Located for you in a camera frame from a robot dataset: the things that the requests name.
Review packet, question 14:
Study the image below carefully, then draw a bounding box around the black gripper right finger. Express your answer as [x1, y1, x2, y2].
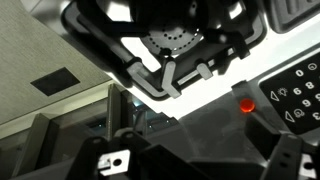
[259, 132, 320, 180]

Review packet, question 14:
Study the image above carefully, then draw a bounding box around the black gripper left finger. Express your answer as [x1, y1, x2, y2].
[65, 127, 148, 180]

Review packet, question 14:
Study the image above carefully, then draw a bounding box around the black stove keypad panel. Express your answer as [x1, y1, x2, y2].
[258, 57, 320, 136]

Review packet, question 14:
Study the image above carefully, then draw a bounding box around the round orange stove button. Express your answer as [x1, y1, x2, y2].
[239, 97, 257, 114]

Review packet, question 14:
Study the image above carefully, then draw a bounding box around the grey toy stove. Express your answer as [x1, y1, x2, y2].
[19, 0, 320, 180]

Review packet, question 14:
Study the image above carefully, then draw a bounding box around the black burner grate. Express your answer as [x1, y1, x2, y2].
[61, 0, 269, 102]
[265, 0, 320, 35]

